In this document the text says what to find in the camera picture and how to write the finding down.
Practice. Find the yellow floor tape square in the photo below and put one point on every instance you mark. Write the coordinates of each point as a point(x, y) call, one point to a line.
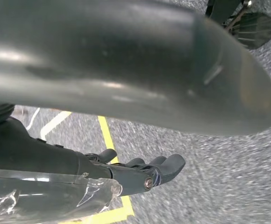
point(107, 136)

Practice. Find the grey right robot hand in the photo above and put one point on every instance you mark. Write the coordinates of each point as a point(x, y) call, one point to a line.
point(126, 61)

